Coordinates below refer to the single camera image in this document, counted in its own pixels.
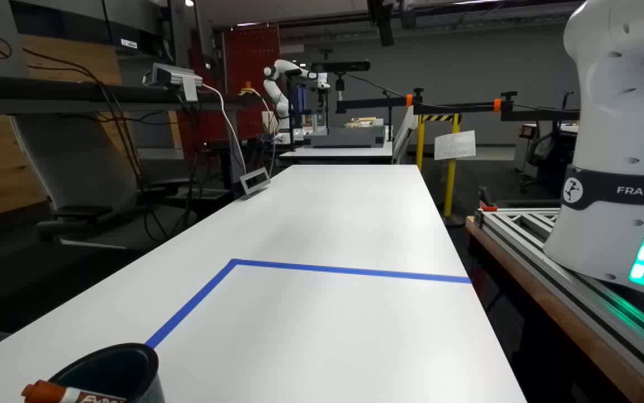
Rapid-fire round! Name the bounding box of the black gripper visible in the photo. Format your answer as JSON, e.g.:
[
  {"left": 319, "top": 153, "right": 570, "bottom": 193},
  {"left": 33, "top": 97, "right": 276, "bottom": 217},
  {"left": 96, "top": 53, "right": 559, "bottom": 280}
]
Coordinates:
[{"left": 365, "top": 0, "right": 399, "bottom": 49}]

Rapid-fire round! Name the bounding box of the red Expo marker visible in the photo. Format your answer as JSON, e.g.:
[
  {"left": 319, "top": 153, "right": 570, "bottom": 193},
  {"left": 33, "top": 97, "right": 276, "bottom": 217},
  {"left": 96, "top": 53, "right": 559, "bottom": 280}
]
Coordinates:
[{"left": 20, "top": 378, "right": 128, "bottom": 403}]

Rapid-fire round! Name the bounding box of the black bar with orange clamps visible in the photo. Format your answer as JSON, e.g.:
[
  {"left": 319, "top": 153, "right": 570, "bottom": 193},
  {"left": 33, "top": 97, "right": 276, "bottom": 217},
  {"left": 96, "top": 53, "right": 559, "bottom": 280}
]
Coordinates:
[{"left": 336, "top": 86, "right": 582, "bottom": 124}]

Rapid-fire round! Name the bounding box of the white background table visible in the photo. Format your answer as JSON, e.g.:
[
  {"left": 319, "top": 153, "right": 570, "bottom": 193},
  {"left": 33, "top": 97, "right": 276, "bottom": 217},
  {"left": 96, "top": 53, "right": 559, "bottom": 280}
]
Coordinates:
[{"left": 276, "top": 141, "right": 397, "bottom": 166}]

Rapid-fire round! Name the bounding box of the white paper sign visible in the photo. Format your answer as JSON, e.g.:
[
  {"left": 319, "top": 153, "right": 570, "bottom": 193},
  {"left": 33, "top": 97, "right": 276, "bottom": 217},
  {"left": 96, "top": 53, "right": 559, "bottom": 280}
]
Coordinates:
[{"left": 432, "top": 128, "right": 479, "bottom": 162}]

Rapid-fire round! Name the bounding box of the red cabinet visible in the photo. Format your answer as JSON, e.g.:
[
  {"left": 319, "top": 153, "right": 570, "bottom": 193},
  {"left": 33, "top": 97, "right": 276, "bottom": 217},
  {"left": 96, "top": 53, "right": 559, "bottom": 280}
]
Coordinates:
[{"left": 178, "top": 21, "right": 284, "bottom": 153}]

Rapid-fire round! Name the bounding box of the small black display box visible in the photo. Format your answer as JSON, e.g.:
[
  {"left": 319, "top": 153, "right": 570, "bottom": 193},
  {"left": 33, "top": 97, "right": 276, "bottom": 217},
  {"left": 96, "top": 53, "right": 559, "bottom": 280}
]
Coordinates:
[{"left": 235, "top": 166, "right": 273, "bottom": 198}]

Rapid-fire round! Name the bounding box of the white power strip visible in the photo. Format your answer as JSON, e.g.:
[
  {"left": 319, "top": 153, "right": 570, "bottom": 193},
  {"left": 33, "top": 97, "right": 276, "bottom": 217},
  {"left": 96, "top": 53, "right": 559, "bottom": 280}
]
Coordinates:
[{"left": 140, "top": 60, "right": 206, "bottom": 103}]

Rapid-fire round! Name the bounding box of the blue tape line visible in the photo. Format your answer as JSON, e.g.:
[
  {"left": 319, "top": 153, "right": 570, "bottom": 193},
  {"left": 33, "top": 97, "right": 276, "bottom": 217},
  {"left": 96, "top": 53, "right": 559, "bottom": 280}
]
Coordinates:
[{"left": 143, "top": 258, "right": 473, "bottom": 352}]

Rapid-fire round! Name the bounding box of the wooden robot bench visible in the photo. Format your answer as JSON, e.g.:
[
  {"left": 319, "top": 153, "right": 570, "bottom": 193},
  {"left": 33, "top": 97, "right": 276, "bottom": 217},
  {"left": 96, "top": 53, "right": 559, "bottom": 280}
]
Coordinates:
[{"left": 463, "top": 215, "right": 644, "bottom": 403}]

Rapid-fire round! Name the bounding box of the black shelf beam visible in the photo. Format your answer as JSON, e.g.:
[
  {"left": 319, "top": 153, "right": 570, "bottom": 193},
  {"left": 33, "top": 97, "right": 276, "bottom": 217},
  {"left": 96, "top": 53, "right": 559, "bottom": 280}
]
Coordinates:
[{"left": 0, "top": 71, "right": 227, "bottom": 116}]

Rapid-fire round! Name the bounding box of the black camera bar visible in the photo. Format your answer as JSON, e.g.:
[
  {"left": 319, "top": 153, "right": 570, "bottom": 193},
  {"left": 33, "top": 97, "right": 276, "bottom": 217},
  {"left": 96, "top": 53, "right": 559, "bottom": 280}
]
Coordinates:
[{"left": 311, "top": 58, "right": 374, "bottom": 76}]

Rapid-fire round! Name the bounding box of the short yellow post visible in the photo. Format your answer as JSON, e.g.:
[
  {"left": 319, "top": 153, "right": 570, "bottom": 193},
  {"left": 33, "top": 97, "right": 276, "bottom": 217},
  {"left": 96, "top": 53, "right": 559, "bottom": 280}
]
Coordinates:
[{"left": 414, "top": 114, "right": 428, "bottom": 171}]

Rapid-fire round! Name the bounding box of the tall yellow post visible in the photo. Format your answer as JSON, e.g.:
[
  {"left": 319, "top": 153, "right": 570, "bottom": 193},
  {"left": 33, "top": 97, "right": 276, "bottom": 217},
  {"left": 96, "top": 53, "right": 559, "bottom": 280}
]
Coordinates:
[{"left": 442, "top": 112, "right": 463, "bottom": 218}]

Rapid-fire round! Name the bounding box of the white cable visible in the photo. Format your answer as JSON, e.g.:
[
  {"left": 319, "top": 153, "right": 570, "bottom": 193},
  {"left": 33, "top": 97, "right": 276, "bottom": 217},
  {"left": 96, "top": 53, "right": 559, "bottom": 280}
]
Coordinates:
[{"left": 199, "top": 81, "right": 250, "bottom": 176}]

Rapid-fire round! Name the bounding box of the aluminium mounting rail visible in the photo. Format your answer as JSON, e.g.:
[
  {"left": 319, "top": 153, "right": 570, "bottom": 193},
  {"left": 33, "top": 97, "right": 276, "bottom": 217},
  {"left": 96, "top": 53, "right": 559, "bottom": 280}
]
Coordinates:
[{"left": 472, "top": 205, "right": 644, "bottom": 390}]

